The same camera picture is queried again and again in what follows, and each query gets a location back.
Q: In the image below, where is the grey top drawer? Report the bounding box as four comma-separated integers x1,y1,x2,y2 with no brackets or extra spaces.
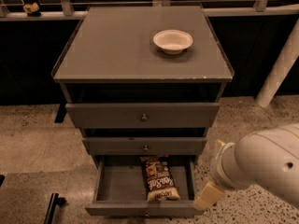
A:
66,103,220,129

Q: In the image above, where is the grey middle drawer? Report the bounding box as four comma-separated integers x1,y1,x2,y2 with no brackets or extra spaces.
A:
82,137,206,155

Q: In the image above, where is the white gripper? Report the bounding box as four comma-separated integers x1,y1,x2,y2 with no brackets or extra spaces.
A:
192,139,249,211

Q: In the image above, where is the black bar on floor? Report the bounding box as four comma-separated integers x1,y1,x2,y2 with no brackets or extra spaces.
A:
44,193,66,224

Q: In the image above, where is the white diagonal pole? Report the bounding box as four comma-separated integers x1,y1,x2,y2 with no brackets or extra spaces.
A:
255,19,299,107

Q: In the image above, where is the grey bottom drawer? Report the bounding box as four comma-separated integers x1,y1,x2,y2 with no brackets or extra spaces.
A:
86,156,203,217

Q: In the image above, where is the grey drawer cabinet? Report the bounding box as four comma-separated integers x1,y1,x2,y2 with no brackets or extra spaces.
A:
50,5,235,170

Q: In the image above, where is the grey drawer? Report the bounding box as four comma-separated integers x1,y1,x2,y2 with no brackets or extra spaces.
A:
66,103,220,129
82,137,206,155
86,156,203,217

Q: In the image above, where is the brown chip bag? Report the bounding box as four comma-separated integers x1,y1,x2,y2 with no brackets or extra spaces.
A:
140,156,180,202

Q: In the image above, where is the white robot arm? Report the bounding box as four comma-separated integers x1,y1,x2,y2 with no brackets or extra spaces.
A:
193,123,299,211

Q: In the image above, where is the small yellow black object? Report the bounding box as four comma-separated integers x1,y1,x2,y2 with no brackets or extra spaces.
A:
22,3,41,17

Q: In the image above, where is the white paper bowl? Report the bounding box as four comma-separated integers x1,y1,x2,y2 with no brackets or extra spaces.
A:
153,30,193,55

